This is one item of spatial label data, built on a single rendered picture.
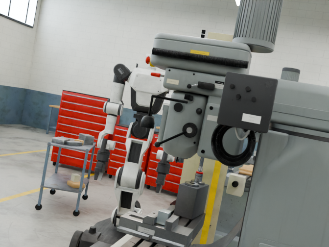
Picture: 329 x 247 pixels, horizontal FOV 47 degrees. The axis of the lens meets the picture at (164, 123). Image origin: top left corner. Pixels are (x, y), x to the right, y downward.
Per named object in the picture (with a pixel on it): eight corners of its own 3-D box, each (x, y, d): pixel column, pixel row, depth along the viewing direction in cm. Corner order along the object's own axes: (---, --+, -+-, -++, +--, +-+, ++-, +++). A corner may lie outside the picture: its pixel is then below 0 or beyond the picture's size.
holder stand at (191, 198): (173, 213, 229) (179, 181, 228) (186, 208, 249) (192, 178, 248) (191, 219, 224) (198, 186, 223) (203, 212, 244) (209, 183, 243)
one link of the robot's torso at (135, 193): (114, 217, 288) (120, 162, 269) (139, 223, 286) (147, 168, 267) (108, 230, 273) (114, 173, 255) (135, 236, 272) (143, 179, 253)
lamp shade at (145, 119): (140, 125, 198) (142, 113, 198) (153, 128, 198) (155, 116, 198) (139, 126, 191) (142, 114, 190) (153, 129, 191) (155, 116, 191)
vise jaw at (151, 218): (142, 222, 181) (143, 214, 181) (150, 216, 193) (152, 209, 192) (153, 225, 179) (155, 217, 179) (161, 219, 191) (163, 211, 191)
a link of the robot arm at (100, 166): (95, 170, 274) (99, 154, 276) (108, 173, 273) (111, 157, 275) (90, 169, 262) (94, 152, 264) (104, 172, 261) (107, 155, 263)
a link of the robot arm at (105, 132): (98, 147, 274) (102, 129, 276) (110, 149, 273) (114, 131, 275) (96, 146, 268) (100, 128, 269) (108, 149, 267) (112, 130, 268)
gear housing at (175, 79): (161, 86, 182) (165, 66, 181) (174, 91, 205) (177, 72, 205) (230, 99, 173) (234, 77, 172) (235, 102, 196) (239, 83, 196)
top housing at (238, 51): (146, 63, 183) (152, 30, 182) (161, 70, 208) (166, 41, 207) (243, 78, 170) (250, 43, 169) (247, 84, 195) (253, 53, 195)
